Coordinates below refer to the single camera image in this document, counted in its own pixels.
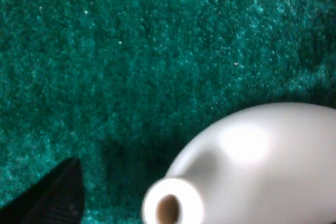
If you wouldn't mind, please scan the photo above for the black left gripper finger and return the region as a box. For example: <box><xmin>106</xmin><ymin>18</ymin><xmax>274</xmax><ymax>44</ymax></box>
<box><xmin>1</xmin><ymin>157</ymin><xmax>85</xmax><ymax>224</ymax></box>

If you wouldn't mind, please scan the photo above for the white ceramic teapot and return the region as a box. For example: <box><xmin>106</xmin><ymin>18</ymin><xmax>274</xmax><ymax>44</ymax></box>
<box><xmin>141</xmin><ymin>103</ymin><xmax>335</xmax><ymax>223</ymax></box>

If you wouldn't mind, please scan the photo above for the green velvet table cloth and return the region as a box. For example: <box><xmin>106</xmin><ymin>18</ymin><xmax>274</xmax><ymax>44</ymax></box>
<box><xmin>1</xmin><ymin>0</ymin><xmax>335</xmax><ymax>223</ymax></box>

